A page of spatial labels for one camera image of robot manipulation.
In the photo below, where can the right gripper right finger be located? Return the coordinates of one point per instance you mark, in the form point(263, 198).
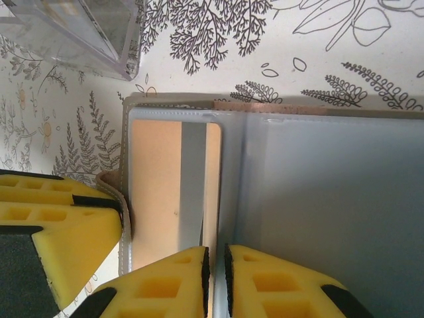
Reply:
point(271, 291)

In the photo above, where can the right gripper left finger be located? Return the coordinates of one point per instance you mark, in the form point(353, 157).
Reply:
point(155, 291)

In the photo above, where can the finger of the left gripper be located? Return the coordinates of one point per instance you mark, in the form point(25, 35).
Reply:
point(33, 185)
point(76, 232)

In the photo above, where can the peach card with grey stripe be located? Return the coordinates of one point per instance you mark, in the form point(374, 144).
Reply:
point(155, 185)

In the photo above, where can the grey card holder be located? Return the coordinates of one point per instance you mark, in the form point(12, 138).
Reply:
point(331, 198)

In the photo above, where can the clear acrylic card box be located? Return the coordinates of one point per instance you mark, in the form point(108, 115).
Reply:
point(83, 39)

